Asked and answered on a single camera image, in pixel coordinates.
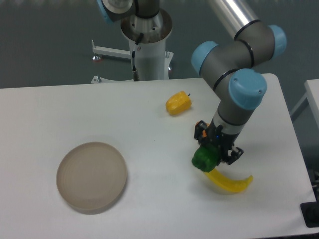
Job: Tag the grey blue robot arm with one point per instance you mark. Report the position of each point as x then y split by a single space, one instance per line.
228 70

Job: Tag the black device at edge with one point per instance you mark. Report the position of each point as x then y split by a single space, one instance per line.
310 212

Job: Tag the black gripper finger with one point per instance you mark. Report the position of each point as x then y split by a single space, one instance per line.
229 156
200 131

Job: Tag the yellow bell pepper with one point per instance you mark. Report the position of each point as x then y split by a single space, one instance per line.
178 103

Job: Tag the white side table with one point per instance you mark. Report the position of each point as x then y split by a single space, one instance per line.
310 98

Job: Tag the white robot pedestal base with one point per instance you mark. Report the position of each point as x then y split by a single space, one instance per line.
147 46

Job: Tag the beige round plate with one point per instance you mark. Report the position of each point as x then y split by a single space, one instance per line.
91 177

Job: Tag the yellow banana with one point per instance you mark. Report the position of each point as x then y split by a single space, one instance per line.
228 184

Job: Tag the green bell pepper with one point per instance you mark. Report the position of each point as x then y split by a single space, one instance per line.
206 158

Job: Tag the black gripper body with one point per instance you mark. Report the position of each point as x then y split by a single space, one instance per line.
214 136

